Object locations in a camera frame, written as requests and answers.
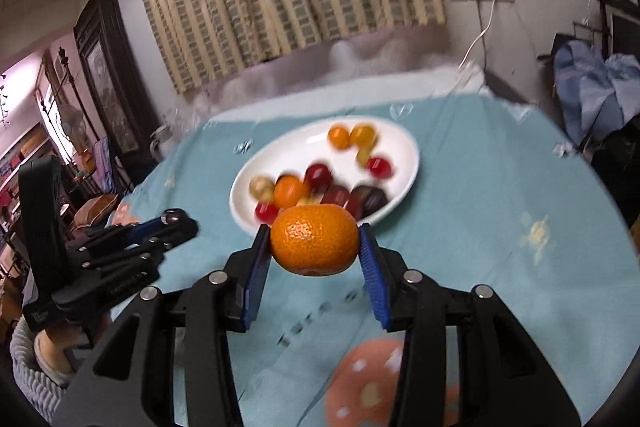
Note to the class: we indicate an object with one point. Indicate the white fluffy blanket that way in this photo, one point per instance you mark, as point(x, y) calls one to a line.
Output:
point(360, 59)

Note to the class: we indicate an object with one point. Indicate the standing fan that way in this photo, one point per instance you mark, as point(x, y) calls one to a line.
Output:
point(70, 124)

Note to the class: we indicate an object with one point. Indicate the yellow-orange tomato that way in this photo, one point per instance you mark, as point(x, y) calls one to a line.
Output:
point(363, 134)

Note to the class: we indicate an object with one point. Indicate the small orange cherry tomato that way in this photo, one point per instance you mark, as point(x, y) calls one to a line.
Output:
point(339, 138)

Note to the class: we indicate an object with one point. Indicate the large orange mandarin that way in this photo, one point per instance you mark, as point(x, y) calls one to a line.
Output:
point(315, 239)

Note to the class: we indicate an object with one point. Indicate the cluttered bookshelf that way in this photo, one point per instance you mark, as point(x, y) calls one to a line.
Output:
point(20, 157)

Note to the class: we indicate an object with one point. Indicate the black framed screen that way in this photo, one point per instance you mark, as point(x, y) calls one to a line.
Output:
point(622, 27)

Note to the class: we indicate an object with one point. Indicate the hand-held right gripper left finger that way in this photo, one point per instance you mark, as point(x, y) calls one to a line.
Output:
point(255, 277)

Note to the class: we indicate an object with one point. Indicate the small red cherry tomato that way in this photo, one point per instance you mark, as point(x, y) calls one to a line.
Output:
point(265, 211)

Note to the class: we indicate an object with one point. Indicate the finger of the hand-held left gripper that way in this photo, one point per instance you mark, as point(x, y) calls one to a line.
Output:
point(150, 227)
point(130, 257)

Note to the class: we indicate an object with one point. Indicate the small yellow cherry tomato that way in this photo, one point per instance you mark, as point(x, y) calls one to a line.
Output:
point(363, 154)

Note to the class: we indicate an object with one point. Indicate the person's left forearm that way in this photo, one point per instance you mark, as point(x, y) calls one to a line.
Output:
point(30, 357)

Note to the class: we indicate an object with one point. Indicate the tan wrinkled round fruit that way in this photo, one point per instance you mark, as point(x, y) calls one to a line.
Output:
point(261, 188)

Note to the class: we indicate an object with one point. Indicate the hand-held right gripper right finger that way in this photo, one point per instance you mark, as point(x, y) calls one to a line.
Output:
point(372, 277)

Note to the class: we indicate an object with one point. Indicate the dark purple round fruit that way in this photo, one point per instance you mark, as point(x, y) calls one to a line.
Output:
point(335, 197)

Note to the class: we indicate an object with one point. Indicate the pile of blue clothes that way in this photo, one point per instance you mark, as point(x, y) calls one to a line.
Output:
point(590, 87)

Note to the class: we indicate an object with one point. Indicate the brown cushion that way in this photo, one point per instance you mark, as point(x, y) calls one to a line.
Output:
point(95, 211)

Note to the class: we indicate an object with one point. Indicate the dark brown tomato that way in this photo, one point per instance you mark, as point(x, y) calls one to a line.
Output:
point(370, 201)

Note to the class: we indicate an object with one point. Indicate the dark wooden cabinet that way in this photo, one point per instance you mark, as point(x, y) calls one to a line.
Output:
point(115, 72)

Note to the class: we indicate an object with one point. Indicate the white oval plate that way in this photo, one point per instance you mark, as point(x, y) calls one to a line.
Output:
point(400, 147)

